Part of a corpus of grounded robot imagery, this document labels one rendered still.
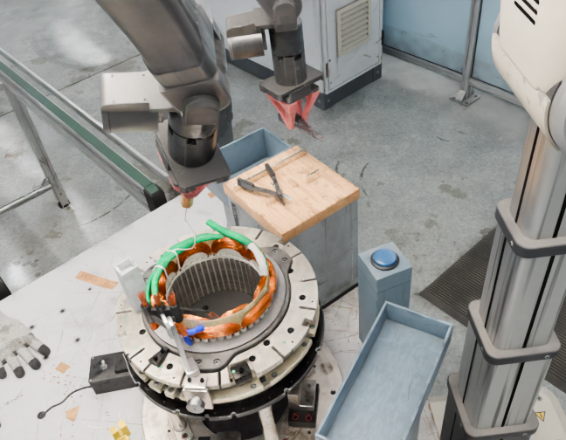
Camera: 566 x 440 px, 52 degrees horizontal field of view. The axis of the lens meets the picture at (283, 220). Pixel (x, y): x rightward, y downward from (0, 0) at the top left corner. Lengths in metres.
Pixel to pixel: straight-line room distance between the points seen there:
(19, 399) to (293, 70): 0.85
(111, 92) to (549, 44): 0.45
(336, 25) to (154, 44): 2.69
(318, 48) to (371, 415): 2.49
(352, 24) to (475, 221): 1.25
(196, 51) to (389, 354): 0.58
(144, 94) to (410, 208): 2.16
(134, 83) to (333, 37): 2.61
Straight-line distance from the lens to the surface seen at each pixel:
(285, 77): 1.03
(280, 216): 1.08
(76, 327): 1.40
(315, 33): 3.13
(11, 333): 1.43
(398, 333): 0.95
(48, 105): 2.29
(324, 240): 1.15
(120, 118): 0.64
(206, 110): 0.57
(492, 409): 1.24
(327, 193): 1.13
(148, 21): 0.48
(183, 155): 0.69
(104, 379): 1.24
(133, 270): 0.89
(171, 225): 1.55
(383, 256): 1.03
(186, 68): 0.53
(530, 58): 0.72
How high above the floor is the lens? 1.79
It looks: 43 degrees down
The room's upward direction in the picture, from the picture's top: 7 degrees counter-clockwise
